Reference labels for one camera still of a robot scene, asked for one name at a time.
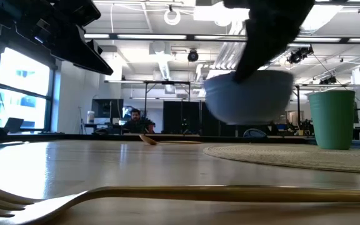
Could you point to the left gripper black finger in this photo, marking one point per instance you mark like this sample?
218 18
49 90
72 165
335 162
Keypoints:
83 54

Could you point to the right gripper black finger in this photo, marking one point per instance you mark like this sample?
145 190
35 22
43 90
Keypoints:
261 53

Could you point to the blue ceramic bowl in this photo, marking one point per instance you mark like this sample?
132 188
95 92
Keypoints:
248 100

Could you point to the green plastic cup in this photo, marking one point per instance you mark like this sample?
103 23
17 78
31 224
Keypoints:
332 120

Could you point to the wooden spoon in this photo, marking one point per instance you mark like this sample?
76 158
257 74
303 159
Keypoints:
155 141

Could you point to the gold metal fork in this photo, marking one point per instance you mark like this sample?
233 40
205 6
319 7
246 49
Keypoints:
198 193

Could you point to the black ceiling spotlight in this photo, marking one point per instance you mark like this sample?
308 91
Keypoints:
298 54

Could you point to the black computer monitor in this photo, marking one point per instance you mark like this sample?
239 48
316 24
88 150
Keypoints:
105 109

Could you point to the white plastic jug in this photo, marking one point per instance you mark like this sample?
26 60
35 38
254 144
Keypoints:
90 117

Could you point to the large window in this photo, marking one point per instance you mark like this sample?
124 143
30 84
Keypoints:
20 90

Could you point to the person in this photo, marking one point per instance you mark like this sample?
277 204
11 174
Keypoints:
136 123

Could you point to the open black laptop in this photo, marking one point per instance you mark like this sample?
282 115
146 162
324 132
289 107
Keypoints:
13 124

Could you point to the black room divider panel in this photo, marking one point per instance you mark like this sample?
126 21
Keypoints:
181 117

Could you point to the round woven straw placemat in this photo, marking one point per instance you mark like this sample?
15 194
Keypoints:
292 156

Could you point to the black ceiling dome camera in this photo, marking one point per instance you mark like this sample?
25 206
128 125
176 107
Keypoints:
193 56

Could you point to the black aluminium table frame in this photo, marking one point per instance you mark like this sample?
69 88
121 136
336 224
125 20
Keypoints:
58 137

